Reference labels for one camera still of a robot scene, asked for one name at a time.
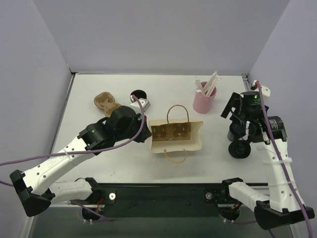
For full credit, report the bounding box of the beige paper bag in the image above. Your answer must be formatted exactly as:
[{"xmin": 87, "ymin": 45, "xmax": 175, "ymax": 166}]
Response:
[{"xmin": 148, "ymin": 105, "xmax": 204, "ymax": 164}]

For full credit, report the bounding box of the black coffee cup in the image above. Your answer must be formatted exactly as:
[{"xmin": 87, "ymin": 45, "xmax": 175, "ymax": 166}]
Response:
[
  {"xmin": 130, "ymin": 89, "xmax": 147, "ymax": 102},
  {"xmin": 227, "ymin": 122, "xmax": 246, "ymax": 142}
]

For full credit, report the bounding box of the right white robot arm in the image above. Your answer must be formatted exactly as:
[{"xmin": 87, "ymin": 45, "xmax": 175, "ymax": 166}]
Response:
[{"xmin": 219, "ymin": 91, "xmax": 315, "ymax": 230}]

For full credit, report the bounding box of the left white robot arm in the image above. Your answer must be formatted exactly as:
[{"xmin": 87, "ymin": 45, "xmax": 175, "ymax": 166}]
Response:
[{"xmin": 10, "ymin": 106, "xmax": 151, "ymax": 217}]

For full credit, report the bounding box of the white wrapped straw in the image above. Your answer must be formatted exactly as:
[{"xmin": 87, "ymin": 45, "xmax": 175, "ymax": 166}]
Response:
[
  {"xmin": 206, "ymin": 76, "xmax": 219, "ymax": 97},
  {"xmin": 203, "ymin": 71, "xmax": 218, "ymax": 96},
  {"xmin": 194, "ymin": 77, "xmax": 206, "ymax": 96}
]

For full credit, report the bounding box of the brown pulp cup carrier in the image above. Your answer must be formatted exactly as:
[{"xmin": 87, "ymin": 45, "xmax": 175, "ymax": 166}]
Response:
[{"xmin": 94, "ymin": 92, "xmax": 121, "ymax": 117}]

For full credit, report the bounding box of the pink straw holder cup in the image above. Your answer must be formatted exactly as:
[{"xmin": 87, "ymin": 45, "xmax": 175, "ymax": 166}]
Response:
[{"xmin": 193, "ymin": 88, "xmax": 217, "ymax": 114}]

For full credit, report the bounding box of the stack of black lids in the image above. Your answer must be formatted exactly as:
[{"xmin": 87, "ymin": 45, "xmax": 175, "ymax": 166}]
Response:
[{"xmin": 228, "ymin": 140, "xmax": 251, "ymax": 159}]

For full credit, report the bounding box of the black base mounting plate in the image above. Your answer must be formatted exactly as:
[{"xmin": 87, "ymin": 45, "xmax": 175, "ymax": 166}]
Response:
[{"xmin": 71, "ymin": 182, "xmax": 245, "ymax": 219}]

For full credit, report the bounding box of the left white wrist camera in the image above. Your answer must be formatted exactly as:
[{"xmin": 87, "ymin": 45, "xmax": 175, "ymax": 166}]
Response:
[{"xmin": 129, "ymin": 95, "xmax": 151, "ymax": 114}]

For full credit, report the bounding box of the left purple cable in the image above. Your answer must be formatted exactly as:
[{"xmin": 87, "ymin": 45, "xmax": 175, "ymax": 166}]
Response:
[{"xmin": 0, "ymin": 95, "xmax": 146, "ymax": 223}]

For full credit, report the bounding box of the aluminium frame rail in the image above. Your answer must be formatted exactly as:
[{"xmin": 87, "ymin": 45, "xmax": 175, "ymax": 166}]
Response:
[{"xmin": 241, "ymin": 73, "xmax": 254, "ymax": 104}]

